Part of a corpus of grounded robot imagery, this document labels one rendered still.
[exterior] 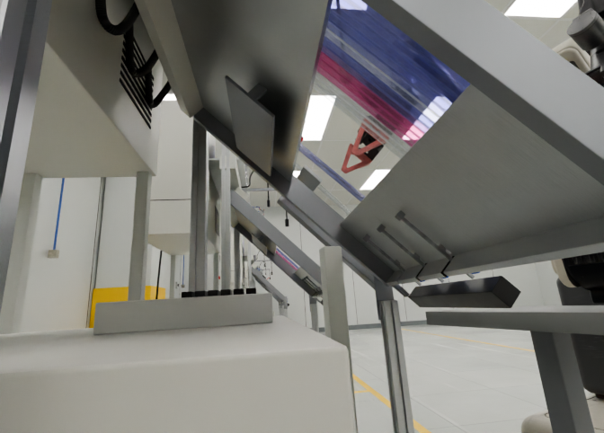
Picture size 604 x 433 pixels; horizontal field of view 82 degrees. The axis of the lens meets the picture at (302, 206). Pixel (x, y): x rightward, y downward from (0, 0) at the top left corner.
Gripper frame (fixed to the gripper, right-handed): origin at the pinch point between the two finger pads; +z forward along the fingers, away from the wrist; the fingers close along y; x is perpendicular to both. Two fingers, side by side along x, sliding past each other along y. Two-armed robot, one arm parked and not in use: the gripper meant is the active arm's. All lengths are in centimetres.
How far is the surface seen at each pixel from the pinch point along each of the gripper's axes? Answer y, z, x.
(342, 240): -19.8, 9.1, 11.0
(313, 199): -19.7, 5.9, -2.2
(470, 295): 9.6, 10.2, 33.2
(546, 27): -166, -324, 35
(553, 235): 33.7, 8.3, 26.6
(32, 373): 48, 47, 0
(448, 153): 32.0, 7.2, 11.5
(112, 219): -287, 68, -163
